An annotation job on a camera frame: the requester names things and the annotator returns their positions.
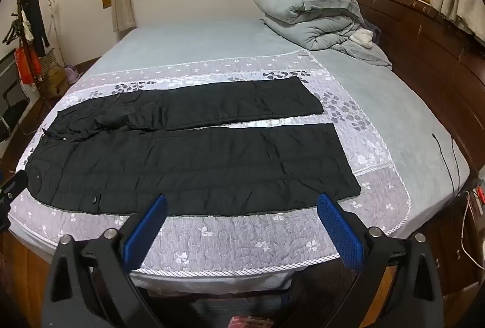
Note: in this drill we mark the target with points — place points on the red bag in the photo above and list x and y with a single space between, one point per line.
24 66

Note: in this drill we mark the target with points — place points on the dark hanging garment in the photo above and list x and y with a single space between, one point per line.
38 20

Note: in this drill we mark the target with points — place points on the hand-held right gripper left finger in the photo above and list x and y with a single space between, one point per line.
147 233

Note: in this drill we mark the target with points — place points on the red clip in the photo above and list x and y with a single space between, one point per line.
479 192

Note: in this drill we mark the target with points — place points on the wooden nightstand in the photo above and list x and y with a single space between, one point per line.
447 256

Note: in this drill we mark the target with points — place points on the white thin stand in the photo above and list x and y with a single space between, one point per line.
56 28

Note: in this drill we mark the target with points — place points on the wooden coat rack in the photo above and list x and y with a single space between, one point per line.
21 9

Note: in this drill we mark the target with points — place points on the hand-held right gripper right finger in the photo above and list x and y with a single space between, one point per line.
339 233

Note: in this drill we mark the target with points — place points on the wicker basket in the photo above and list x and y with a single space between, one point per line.
47 62

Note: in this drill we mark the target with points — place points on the white cloth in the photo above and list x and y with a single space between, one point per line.
362 38

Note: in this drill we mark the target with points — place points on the dark wooden headboard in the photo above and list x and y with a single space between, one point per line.
416 47

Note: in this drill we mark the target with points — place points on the wooden bed frame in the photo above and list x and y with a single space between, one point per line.
19 267

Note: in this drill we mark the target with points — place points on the black pants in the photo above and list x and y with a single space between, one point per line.
189 168

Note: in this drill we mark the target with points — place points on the folded grey duvet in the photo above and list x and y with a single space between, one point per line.
303 9

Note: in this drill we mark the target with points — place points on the black folding chair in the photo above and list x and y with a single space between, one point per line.
11 115

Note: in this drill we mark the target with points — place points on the floral quilted bedspread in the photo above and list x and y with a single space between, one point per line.
227 237

